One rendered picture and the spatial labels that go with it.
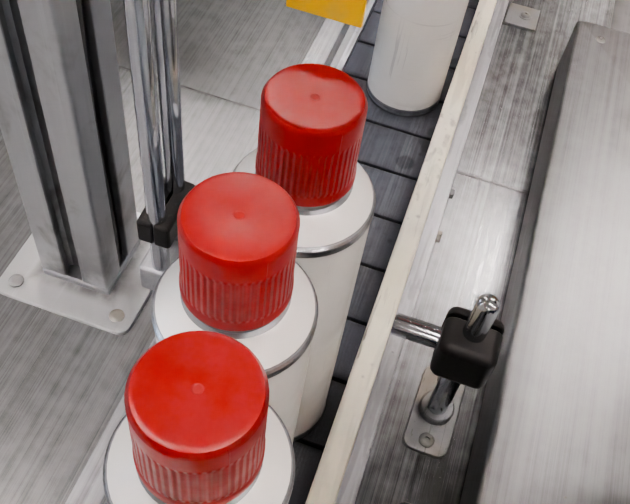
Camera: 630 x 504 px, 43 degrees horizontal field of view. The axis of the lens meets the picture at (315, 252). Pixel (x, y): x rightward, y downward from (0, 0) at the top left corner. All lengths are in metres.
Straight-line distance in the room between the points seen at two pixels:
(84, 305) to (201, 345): 0.31
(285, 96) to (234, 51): 0.41
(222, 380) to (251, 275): 0.03
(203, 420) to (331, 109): 0.11
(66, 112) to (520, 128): 0.37
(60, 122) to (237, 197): 0.19
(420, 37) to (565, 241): 0.15
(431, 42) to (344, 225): 0.26
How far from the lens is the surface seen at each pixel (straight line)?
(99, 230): 0.46
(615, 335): 0.48
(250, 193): 0.22
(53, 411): 0.48
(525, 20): 0.75
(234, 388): 0.19
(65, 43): 0.37
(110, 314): 0.50
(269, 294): 0.22
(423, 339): 0.41
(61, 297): 0.51
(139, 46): 0.32
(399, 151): 0.53
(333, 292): 0.29
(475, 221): 0.57
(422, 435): 0.47
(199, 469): 0.19
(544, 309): 0.48
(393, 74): 0.53
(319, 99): 0.25
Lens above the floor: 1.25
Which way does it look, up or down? 53 degrees down
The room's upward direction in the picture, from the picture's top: 10 degrees clockwise
